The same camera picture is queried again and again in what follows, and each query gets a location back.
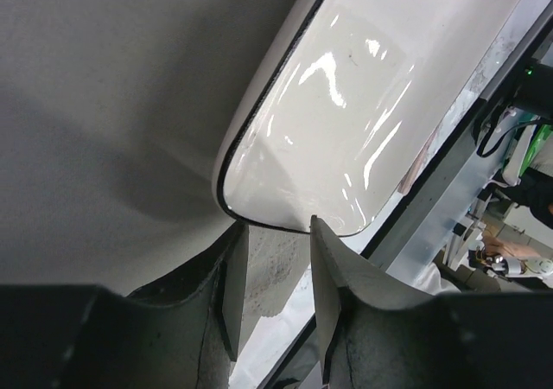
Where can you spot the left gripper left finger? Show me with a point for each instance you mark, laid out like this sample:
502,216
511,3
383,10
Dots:
179,331

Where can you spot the grey scalloped placemat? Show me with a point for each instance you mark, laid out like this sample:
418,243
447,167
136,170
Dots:
112,115

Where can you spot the white rectangular plate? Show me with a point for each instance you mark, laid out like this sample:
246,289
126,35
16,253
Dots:
344,103

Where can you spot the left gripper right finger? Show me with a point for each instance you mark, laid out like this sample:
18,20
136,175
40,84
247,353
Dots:
374,331

